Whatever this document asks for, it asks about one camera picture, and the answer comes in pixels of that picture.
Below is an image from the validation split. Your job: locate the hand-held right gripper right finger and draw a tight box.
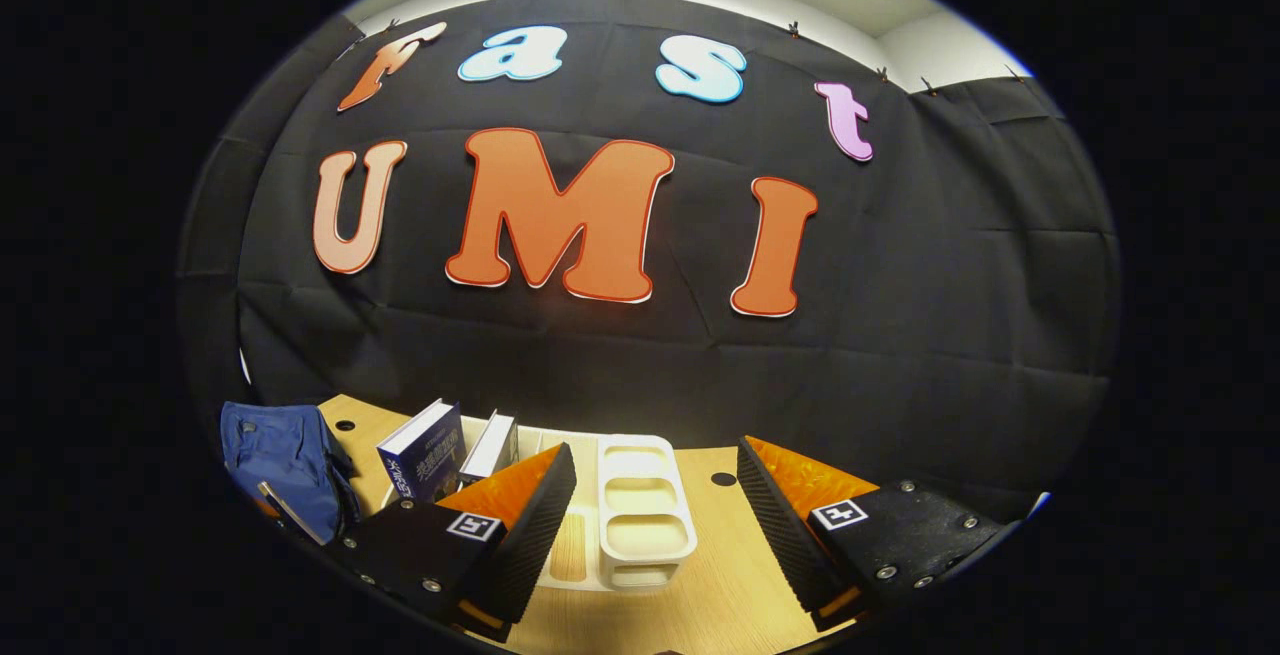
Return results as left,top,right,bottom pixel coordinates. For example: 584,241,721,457
738,435,1021,633

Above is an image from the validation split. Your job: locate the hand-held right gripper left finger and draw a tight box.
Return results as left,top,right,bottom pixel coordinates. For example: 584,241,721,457
322,442,579,644

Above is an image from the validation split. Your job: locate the portrait cover book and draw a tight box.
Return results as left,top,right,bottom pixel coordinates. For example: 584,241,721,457
458,410,521,488

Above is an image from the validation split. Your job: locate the white bookshelf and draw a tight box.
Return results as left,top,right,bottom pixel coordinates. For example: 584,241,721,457
380,415,701,593

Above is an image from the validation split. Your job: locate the blue cover book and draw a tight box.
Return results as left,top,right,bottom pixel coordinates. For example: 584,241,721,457
376,399,467,506

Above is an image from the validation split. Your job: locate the blue schoolbag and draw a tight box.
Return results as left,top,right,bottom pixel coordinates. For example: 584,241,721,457
220,400,361,546

